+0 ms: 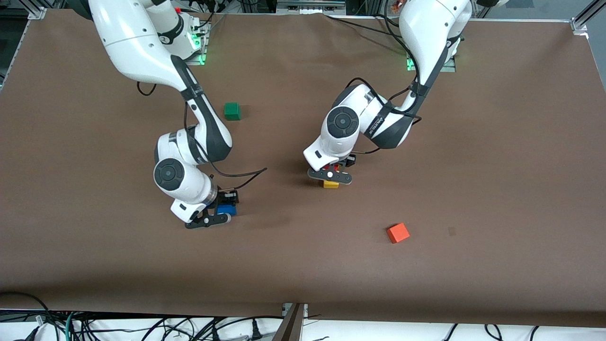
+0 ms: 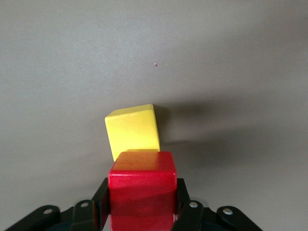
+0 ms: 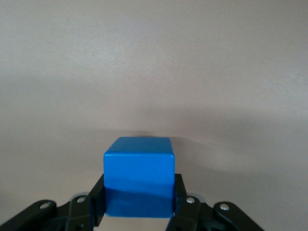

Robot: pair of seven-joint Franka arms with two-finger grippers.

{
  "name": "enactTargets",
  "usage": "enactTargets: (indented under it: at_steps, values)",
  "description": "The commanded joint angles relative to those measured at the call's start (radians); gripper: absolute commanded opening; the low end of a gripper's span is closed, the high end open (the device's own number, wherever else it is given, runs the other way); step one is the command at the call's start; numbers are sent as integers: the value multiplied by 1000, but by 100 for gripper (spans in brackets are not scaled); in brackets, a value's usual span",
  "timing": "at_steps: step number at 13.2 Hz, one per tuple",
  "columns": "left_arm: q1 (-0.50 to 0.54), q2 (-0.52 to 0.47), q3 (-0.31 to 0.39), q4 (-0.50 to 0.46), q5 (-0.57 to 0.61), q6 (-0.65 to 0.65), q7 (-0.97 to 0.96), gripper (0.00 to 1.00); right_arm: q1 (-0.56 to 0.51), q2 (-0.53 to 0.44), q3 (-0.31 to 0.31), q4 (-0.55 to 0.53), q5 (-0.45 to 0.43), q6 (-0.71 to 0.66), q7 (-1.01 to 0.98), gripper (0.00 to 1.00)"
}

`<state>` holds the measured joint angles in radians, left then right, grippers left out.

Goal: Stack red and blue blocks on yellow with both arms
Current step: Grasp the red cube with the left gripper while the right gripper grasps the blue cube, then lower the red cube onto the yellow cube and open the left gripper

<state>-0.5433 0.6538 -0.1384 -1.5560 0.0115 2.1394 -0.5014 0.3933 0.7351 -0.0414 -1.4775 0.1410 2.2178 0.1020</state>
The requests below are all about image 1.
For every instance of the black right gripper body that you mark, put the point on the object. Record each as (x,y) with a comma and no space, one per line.
(224,198)

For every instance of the blue wooden block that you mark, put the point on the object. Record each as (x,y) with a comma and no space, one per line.
(227,210)

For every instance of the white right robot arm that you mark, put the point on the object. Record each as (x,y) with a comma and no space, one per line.
(137,42)

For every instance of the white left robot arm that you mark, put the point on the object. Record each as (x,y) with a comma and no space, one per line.
(426,28)

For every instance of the yellow wooden block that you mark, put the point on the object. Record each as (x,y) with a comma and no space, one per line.
(331,184)

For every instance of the orange wooden block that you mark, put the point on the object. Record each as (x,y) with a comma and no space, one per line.
(398,233)

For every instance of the green wooden block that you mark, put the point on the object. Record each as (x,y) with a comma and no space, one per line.
(232,112)

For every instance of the brown table cover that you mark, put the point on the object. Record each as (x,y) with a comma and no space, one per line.
(303,265)

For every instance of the grey support beam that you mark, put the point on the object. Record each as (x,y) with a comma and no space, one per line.
(289,329)

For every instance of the white power strip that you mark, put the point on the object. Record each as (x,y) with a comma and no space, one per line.
(310,5)

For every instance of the metal table edge bracket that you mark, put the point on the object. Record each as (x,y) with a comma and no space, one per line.
(295,309)

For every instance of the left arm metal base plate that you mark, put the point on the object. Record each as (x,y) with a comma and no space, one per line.
(450,67)

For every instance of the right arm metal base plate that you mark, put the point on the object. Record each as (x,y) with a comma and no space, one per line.
(201,53)

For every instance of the aluminium frame corner bracket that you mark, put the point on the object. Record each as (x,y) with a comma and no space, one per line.
(38,13)
(579,24)

